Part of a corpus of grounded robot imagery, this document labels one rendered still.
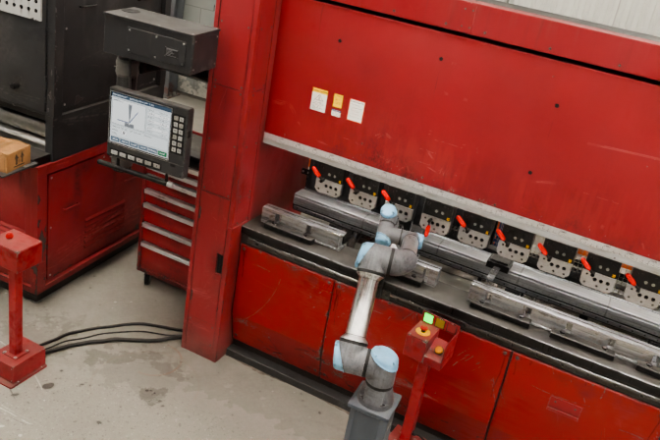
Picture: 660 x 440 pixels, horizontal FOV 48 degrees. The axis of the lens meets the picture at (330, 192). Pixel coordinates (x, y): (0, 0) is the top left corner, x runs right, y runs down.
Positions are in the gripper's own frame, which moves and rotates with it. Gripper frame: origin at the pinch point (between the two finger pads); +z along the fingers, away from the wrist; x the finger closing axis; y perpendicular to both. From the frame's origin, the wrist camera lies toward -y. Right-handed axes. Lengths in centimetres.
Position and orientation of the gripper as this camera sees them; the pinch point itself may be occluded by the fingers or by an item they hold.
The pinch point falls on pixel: (393, 247)
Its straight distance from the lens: 375.0
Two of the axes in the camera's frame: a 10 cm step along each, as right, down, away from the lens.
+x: -8.8, -3.1, 3.5
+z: 1.6, 5.1, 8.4
